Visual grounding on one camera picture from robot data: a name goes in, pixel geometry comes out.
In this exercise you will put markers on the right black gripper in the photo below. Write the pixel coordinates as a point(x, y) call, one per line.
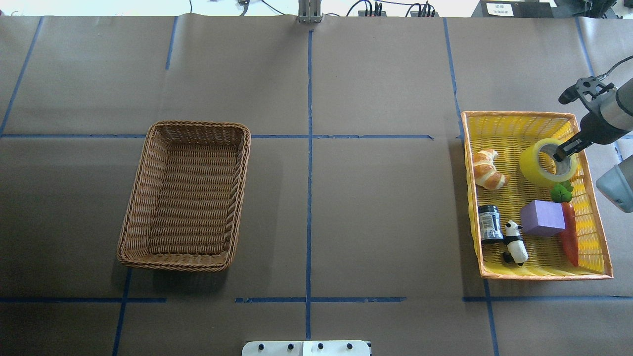
point(595, 129)

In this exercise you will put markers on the yellow tape roll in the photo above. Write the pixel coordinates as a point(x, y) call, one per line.
point(535, 173)

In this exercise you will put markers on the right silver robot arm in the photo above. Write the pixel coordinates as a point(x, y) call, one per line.
point(609, 118)

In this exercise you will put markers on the yellow plastic basket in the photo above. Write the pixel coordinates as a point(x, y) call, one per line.
point(510, 133)

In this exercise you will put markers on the brown wicker basket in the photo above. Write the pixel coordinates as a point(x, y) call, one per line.
point(185, 206)

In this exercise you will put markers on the toy carrot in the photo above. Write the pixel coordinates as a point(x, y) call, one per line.
point(562, 193)

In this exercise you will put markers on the purple cube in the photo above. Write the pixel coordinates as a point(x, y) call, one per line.
point(542, 218)

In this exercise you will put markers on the toy croissant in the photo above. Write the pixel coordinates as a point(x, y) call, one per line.
point(485, 172)

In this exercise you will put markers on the black jar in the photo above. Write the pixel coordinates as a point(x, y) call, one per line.
point(489, 222)

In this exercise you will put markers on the toy panda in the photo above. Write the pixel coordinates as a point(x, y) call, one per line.
point(516, 251)

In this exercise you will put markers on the black power box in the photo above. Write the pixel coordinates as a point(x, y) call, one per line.
point(512, 9)

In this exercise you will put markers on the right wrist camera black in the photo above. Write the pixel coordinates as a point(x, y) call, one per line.
point(591, 91)

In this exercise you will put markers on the aluminium frame post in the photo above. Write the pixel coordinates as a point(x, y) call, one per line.
point(309, 11)

